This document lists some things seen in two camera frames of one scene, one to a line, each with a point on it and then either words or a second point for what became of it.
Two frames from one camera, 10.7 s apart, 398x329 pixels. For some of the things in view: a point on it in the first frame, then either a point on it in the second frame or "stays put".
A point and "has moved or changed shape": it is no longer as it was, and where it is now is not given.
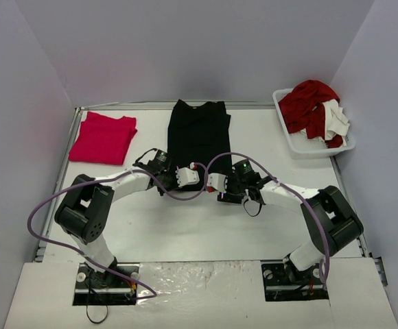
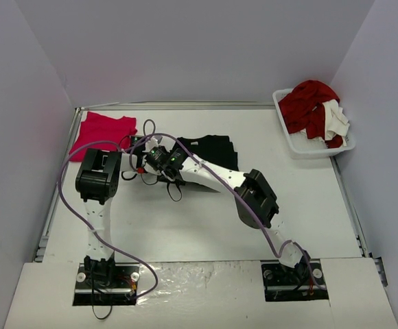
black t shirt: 196,133 has moved or changed shape
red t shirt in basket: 302,110 stays put
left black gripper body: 171,179 → 137,144
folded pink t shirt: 103,139 stays put
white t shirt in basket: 335,121 stays put
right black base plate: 283,282 stays put
